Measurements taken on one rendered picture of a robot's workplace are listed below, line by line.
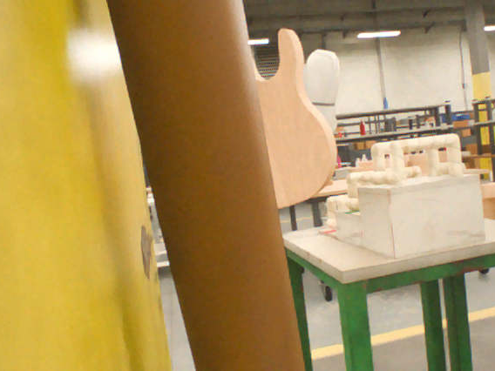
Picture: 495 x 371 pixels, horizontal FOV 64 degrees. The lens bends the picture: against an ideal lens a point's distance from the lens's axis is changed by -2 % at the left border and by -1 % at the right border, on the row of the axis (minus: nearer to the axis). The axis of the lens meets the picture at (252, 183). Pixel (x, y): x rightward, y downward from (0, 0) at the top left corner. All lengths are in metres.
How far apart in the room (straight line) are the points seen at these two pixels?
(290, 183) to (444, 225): 0.39
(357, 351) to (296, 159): 0.48
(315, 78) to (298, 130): 0.35
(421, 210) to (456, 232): 0.12
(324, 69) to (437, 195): 0.51
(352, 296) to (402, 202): 0.25
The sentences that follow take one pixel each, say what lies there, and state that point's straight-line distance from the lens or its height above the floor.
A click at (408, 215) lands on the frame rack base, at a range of 1.03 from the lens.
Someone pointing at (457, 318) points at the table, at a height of 0.56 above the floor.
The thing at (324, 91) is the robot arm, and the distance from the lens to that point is 1.30.
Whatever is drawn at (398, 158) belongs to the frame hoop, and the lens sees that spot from 1.03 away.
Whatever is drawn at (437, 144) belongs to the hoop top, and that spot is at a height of 1.19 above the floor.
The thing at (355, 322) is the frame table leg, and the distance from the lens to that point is 1.02.
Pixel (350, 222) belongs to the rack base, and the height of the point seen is 1.00.
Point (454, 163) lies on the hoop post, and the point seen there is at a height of 1.14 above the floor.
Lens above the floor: 1.20
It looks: 3 degrees down
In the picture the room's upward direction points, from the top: 7 degrees counter-clockwise
